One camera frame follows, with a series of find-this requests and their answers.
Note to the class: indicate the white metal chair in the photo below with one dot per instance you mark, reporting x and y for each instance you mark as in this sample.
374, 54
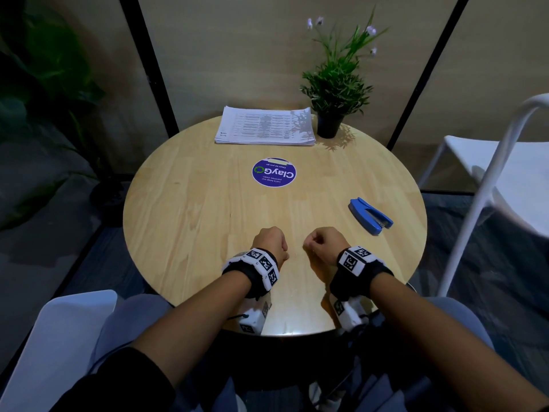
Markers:
519, 175

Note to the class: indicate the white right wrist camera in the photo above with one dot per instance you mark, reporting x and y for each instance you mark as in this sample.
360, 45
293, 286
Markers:
349, 315

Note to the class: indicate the black right wristband with markers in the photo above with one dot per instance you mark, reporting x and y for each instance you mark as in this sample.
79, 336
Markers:
360, 272

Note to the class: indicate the person's black shirt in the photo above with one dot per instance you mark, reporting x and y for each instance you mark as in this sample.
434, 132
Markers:
120, 386

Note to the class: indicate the person's right hand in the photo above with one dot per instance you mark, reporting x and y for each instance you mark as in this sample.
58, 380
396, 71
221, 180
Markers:
328, 244

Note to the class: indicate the small potted flowering plant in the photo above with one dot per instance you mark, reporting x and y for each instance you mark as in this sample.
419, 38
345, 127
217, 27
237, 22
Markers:
334, 85

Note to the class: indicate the person's left forearm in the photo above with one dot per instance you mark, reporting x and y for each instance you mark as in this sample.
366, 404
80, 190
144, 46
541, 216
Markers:
193, 326

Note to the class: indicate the black wristband with markers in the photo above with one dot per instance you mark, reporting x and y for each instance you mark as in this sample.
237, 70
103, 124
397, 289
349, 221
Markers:
253, 272
360, 272

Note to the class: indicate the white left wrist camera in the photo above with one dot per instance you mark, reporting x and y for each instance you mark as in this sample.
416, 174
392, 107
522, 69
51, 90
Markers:
253, 317

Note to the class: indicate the round blue sticker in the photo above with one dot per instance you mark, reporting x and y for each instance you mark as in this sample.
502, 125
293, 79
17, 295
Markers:
273, 172

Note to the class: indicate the stack of printed papers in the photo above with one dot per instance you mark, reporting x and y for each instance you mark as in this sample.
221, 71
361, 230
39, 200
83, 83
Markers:
261, 126

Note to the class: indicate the round wooden table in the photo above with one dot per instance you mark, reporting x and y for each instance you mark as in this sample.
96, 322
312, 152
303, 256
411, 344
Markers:
193, 218

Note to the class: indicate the person's grey trousers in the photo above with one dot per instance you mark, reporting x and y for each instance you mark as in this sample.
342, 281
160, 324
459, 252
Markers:
128, 317

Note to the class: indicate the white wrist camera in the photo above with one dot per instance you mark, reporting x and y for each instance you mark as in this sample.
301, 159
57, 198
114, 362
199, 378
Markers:
253, 317
349, 315

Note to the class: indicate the large leafy potted plant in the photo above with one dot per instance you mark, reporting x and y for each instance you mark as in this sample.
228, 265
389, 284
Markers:
51, 64

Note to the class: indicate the black left wristband with markers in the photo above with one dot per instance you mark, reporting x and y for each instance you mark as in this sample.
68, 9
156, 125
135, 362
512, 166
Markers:
253, 272

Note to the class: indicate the white plastic bin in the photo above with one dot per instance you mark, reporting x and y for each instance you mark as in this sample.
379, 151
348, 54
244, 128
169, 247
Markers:
47, 343

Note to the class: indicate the blue stapler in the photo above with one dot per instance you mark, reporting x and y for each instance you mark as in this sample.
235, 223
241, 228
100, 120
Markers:
366, 214

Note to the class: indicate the person's left hand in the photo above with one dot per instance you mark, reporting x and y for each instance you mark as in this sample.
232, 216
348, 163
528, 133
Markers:
272, 244

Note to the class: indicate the person's right forearm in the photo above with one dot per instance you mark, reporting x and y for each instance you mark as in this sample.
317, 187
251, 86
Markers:
450, 338

